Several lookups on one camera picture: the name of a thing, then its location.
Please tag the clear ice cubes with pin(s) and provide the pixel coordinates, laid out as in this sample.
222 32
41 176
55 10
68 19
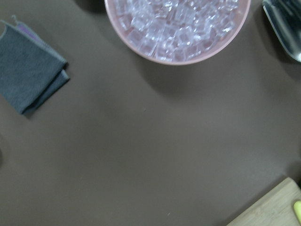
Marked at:
174 30

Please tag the yellow plastic knife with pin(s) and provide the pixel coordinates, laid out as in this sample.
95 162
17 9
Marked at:
297 210

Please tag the pink bowl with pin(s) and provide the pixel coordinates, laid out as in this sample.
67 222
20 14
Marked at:
178 56

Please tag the bamboo cutting board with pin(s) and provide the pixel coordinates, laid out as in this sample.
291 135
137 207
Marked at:
275 208

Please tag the steel ice scoop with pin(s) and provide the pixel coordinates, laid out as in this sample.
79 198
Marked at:
285 19

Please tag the grey folded cloth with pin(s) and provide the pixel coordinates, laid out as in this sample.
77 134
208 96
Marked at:
31 71

